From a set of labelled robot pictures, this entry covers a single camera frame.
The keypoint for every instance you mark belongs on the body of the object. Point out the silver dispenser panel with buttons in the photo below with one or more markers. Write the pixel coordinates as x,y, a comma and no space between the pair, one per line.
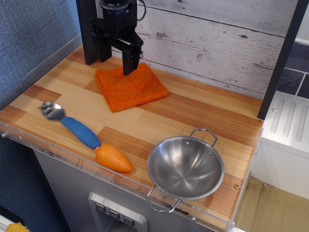
110,216

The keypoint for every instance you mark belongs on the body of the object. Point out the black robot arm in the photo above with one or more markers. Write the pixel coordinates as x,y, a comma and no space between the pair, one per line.
114,2

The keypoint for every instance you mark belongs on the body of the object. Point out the dark vertical post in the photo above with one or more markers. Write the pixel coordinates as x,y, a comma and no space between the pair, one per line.
87,9
283,56

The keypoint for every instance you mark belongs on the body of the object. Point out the yellow object at corner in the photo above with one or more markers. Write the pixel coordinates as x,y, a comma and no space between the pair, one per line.
17,227

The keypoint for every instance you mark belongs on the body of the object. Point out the dark left vertical post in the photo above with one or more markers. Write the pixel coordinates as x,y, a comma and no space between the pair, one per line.
87,9

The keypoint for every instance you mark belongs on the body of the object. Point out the steel colander bowl with handles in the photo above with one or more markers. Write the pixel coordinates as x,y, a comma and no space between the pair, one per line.
184,168

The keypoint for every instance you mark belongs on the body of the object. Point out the orange plastic toy carrot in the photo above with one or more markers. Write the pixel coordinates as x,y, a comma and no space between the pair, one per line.
111,157

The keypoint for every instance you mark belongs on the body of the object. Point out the orange towel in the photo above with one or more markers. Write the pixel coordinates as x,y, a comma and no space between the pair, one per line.
122,92

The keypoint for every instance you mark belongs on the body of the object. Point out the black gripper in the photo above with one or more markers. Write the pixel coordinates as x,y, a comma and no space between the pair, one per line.
116,28

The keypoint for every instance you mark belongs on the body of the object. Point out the white ribbed side cabinet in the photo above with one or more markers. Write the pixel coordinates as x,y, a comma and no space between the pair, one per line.
281,156

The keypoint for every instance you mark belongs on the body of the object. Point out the spoon with blue handle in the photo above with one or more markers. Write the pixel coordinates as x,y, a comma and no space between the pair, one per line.
55,112

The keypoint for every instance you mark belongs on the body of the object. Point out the dark right vertical post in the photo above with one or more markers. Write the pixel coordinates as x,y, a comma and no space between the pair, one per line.
283,56

